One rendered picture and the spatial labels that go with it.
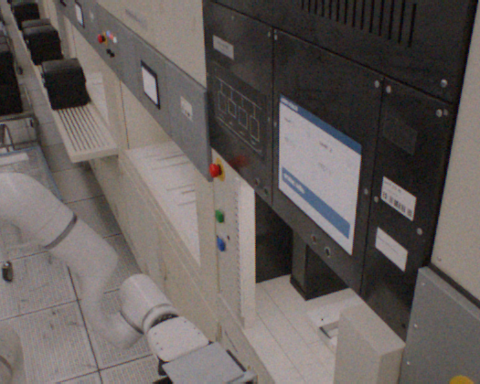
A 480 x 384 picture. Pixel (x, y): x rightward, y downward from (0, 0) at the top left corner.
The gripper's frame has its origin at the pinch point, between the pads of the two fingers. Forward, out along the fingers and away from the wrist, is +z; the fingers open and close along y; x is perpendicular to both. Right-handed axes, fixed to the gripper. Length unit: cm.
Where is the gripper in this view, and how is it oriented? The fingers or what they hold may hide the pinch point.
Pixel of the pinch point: (201, 376)
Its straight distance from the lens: 109.6
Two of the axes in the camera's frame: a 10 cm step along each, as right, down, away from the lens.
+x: -0.5, -8.5, -5.2
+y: -8.7, 2.9, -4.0
